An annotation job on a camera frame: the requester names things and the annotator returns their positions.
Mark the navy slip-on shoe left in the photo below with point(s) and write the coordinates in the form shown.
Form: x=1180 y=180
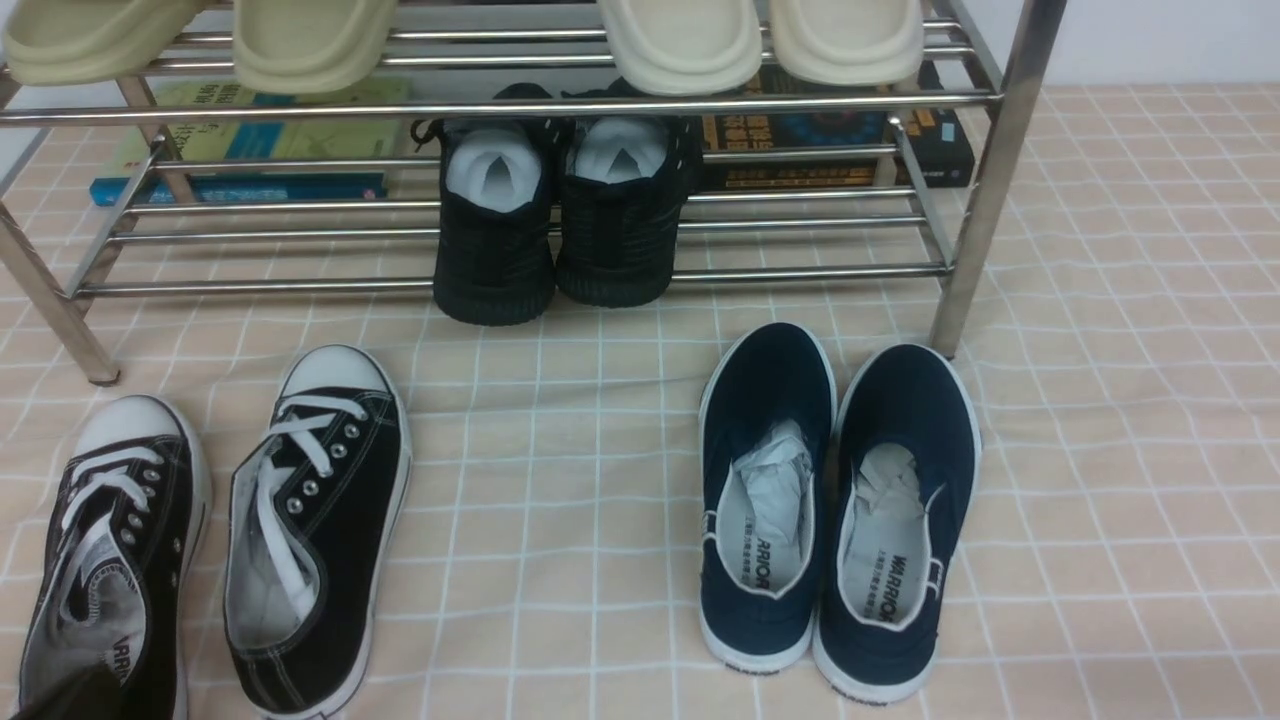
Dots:
x=766 y=418

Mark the cream slipper far right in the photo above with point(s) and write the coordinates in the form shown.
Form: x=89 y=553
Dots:
x=848 y=43

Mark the black knit shoe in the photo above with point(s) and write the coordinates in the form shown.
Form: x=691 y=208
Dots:
x=623 y=183
x=497 y=183

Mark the navy slip-on shoe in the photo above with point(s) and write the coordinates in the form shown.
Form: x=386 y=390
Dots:
x=766 y=418
x=908 y=462

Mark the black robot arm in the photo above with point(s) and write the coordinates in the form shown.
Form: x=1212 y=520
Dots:
x=88 y=693

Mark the beige checkered tablecloth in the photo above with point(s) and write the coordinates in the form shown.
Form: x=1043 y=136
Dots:
x=1120 y=561

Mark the black lace-up sneaker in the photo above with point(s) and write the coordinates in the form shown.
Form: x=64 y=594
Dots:
x=131 y=507
x=312 y=515

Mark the green and blue book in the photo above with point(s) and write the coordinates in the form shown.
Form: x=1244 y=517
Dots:
x=296 y=140

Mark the navy slip-on shoe right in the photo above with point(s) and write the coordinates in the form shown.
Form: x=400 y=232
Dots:
x=908 y=462

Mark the silver metal shoe rack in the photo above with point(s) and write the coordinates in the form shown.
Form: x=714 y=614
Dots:
x=160 y=186

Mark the black book with orange text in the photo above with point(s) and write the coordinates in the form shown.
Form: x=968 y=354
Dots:
x=800 y=140

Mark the cream slipper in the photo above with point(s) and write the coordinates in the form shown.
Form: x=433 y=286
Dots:
x=683 y=48
x=848 y=43

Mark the black knit shoe left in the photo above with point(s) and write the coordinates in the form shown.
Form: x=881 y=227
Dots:
x=497 y=183

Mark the black knit shoe right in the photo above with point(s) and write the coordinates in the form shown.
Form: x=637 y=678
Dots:
x=623 y=183

